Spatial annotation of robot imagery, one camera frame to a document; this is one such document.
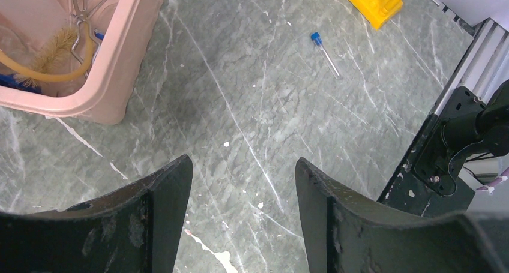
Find tan rubber tube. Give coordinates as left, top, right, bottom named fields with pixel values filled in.
left=1, top=19, right=94, bottom=87

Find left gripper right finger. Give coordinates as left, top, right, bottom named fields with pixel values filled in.
left=295, top=158, right=508, bottom=272

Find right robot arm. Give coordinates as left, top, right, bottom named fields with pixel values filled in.
left=412, top=82, right=508, bottom=197

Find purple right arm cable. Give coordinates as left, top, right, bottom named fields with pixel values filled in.
left=477, top=168, right=509, bottom=194

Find metal crucible tongs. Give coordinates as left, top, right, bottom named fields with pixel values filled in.
left=71, top=0, right=108, bottom=79

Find pink plastic bin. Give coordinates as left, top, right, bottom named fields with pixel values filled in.
left=1, top=0, right=163, bottom=125

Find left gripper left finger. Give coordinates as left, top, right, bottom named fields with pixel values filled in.
left=1, top=155, right=193, bottom=272

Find brown test tube brush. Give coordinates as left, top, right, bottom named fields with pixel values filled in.
left=16, top=26, right=79, bottom=85

